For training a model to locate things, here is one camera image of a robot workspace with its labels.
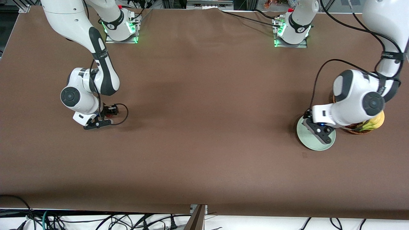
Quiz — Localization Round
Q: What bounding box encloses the pale green round plate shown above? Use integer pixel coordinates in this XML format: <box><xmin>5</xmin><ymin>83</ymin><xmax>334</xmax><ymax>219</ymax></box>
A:
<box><xmin>297</xmin><ymin>116</ymin><xmax>336</xmax><ymax>151</ymax></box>

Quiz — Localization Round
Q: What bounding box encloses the brown wicker basket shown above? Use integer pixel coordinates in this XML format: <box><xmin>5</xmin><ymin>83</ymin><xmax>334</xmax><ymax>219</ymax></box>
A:
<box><xmin>332</xmin><ymin>94</ymin><xmax>374</xmax><ymax>135</ymax></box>

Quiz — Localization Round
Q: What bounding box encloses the yellow banana bunch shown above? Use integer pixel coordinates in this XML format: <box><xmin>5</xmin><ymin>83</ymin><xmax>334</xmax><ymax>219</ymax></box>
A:
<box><xmin>359</xmin><ymin>110</ymin><xmax>385</xmax><ymax>131</ymax></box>

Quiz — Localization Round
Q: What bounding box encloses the brown table cover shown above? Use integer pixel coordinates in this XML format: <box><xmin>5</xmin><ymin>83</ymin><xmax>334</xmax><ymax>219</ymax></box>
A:
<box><xmin>0</xmin><ymin>6</ymin><xmax>409</xmax><ymax>221</ymax></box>

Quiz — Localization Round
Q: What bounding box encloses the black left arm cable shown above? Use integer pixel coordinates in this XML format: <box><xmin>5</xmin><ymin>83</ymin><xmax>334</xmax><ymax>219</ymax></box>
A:
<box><xmin>309</xmin><ymin>0</ymin><xmax>404</xmax><ymax>111</ymax></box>

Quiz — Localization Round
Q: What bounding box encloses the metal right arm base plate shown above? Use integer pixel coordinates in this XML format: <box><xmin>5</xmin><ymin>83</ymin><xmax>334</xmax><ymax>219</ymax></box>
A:
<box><xmin>105</xmin><ymin>14</ymin><xmax>141</xmax><ymax>44</ymax></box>

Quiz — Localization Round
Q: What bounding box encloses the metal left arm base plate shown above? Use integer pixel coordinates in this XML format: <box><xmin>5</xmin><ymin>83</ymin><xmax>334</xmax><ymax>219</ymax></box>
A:
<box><xmin>273</xmin><ymin>18</ymin><xmax>309</xmax><ymax>48</ymax></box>

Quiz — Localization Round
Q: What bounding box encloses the thin grey base cable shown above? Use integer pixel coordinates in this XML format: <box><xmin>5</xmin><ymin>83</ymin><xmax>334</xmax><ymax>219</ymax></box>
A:
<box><xmin>128</xmin><ymin>8</ymin><xmax>153</xmax><ymax>26</ymax></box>

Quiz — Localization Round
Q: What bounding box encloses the short black base cable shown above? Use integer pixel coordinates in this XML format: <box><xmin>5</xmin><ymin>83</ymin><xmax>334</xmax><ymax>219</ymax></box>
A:
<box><xmin>252</xmin><ymin>9</ymin><xmax>280</xmax><ymax>20</ymax></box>

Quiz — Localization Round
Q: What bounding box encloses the long black base cable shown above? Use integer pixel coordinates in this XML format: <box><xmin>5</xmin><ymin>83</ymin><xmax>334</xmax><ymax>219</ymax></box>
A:
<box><xmin>220</xmin><ymin>10</ymin><xmax>283</xmax><ymax>28</ymax></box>

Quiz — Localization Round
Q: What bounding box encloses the thick black floor cable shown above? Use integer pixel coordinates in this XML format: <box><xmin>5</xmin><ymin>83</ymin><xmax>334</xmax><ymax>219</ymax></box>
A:
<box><xmin>0</xmin><ymin>194</ymin><xmax>36</xmax><ymax>230</ymax></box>

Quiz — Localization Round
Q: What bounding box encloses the brown wooden post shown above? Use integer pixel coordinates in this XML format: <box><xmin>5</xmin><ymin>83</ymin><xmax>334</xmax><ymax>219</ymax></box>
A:
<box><xmin>184</xmin><ymin>204</ymin><xmax>206</xmax><ymax>230</ymax></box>

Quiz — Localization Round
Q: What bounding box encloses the aluminium frame rail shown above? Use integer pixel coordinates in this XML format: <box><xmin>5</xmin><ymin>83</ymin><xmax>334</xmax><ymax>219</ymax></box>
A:
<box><xmin>187</xmin><ymin>0</ymin><xmax>234</xmax><ymax>10</ymax></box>

